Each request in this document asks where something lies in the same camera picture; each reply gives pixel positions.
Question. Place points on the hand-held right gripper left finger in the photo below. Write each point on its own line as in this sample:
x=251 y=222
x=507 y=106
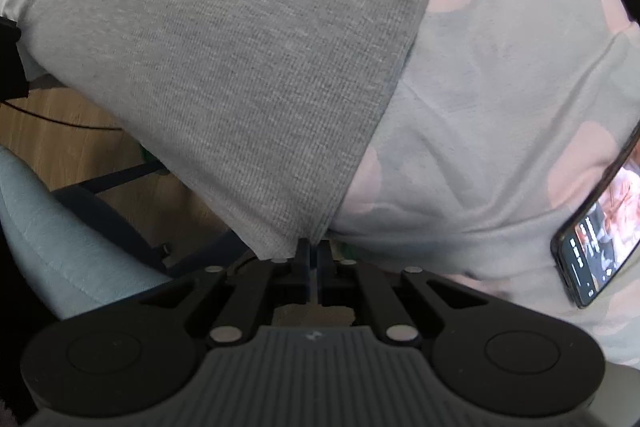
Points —
x=303 y=269

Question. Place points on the grey and black shirt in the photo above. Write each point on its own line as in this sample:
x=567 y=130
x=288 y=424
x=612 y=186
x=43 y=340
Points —
x=225 y=57

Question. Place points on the pink dotted bed cover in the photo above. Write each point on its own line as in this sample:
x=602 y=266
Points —
x=475 y=157

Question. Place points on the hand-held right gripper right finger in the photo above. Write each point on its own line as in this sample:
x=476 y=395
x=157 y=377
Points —
x=324 y=269

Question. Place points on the black smartphone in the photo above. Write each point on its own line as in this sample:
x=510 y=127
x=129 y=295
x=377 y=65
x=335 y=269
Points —
x=600 y=247

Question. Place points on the dark chair base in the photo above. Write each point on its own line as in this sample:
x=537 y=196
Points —
x=110 y=217

